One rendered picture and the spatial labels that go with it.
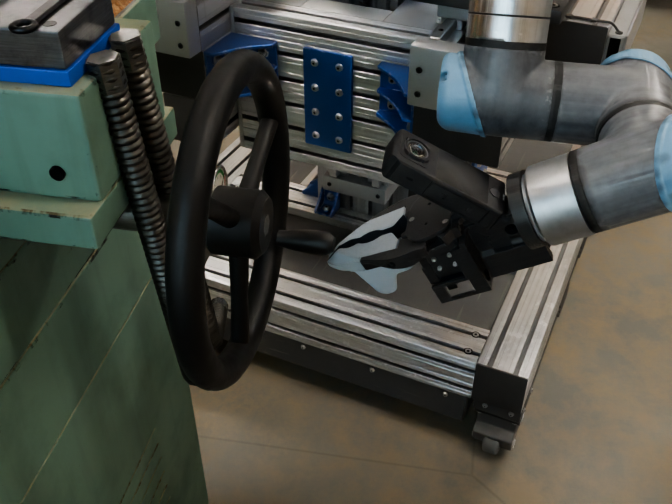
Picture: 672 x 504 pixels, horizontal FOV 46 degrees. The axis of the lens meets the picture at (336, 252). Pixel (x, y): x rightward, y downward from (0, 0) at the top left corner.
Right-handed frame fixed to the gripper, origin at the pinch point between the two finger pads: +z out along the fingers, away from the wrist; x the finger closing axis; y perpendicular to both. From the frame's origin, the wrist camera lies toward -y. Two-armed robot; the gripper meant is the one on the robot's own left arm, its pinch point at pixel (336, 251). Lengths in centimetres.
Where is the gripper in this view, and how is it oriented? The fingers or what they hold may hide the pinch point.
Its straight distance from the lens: 79.3
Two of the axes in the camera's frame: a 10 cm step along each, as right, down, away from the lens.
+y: 5.1, 7.0, 5.0
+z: -8.4, 2.7, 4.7
